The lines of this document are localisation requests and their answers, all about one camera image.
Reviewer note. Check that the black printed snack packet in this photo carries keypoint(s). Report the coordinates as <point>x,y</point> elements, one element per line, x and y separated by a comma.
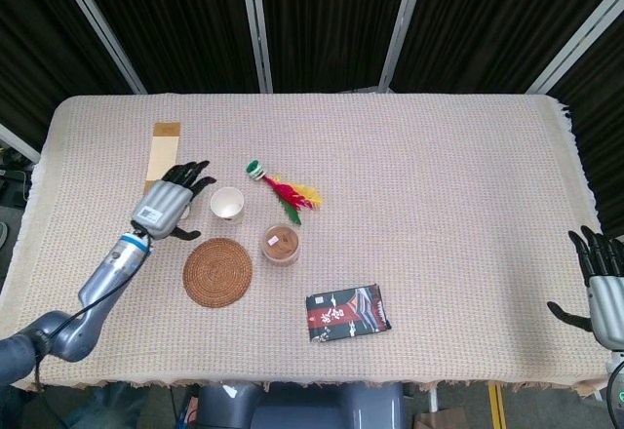
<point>348,313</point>

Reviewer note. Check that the dark folding screen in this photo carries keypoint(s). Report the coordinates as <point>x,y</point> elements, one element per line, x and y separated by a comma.
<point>312,24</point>

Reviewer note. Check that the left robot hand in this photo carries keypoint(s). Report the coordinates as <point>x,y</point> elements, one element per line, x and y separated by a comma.
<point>161,206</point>

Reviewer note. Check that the beige woven tablecloth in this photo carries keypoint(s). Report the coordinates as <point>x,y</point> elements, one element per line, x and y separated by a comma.
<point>312,234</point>

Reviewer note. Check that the feather shuttlecock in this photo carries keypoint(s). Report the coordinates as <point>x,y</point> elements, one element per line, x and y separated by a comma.
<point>285,193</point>

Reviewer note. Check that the white paper cup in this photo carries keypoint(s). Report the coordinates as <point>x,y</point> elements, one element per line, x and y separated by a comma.
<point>226,204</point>

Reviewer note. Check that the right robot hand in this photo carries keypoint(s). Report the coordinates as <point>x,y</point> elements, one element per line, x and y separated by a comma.
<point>600,288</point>

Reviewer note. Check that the flat wooden board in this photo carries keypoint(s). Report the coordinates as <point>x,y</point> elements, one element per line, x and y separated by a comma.
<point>163,155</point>

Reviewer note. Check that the brown lidded cup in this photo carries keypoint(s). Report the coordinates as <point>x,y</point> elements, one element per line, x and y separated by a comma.
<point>281,245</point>

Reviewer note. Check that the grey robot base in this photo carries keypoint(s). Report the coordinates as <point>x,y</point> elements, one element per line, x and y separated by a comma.
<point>300,400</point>

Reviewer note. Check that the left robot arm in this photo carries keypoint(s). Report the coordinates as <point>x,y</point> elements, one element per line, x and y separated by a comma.
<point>73,302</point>

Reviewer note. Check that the round woven coaster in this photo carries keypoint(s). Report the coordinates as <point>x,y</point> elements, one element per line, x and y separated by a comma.
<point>218,273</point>

